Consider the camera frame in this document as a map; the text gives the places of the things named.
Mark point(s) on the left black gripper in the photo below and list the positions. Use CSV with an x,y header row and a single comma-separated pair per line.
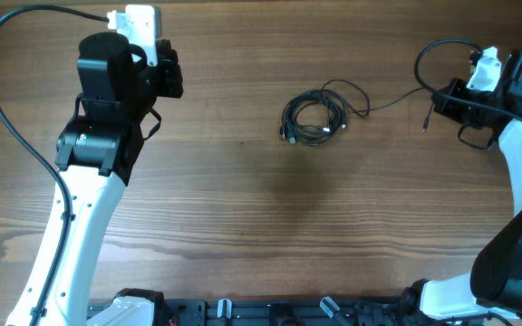
x,y
170,72

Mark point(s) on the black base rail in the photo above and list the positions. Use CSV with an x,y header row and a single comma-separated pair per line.
x,y
182,312

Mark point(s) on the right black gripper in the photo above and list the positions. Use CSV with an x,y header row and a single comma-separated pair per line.
x,y
451,100

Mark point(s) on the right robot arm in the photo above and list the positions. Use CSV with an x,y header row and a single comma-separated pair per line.
x,y
493,287

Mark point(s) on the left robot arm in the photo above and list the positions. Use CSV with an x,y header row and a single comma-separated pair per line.
x,y
96,152

